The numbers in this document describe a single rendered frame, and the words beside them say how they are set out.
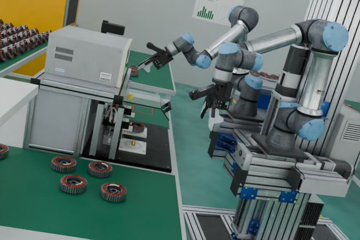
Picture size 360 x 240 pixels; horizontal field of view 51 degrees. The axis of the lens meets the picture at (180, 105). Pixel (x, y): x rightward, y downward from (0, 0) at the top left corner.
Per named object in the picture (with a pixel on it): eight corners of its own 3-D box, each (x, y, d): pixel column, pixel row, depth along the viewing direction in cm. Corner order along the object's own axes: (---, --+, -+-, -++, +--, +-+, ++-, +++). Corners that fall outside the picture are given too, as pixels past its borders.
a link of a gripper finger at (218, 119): (224, 130, 151) (225, 109, 153) (210, 128, 149) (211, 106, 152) (221, 132, 153) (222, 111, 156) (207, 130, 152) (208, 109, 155)
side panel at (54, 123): (79, 156, 194) (89, 96, 185) (78, 158, 191) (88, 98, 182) (23, 145, 190) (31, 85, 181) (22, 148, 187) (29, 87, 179)
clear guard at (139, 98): (167, 107, 221) (170, 97, 219) (169, 121, 198) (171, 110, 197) (112, 96, 217) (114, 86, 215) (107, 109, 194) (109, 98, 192)
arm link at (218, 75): (217, 70, 148) (211, 65, 156) (215, 81, 149) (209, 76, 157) (235, 73, 150) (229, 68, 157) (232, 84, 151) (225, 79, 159)
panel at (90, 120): (99, 113, 254) (107, 70, 246) (82, 154, 191) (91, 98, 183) (98, 113, 254) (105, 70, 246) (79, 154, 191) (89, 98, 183)
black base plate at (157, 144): (166, 129, 260) (167, 127, 259) (171, 173, 199) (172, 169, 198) (98, 117, 254) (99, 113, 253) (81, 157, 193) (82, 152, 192)
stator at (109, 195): (124, 204, 160) (126, 196, 159) (98, 200, 159) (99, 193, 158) (126, 190, 171) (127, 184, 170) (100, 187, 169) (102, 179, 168)
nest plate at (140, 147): (145, 143, 223) (146, 142, 222) (145, 154, 208) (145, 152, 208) (120, 139, 221) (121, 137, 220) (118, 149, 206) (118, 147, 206)
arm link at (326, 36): (303, 130, 187) (330, 20, 170) (323, 143, 174) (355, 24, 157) (283, 131, 183) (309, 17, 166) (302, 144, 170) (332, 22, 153)
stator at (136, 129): (144, 128, 243) (145, 122, 242) (143, 134, 232) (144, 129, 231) (127, 125, 242) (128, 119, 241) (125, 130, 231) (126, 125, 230)
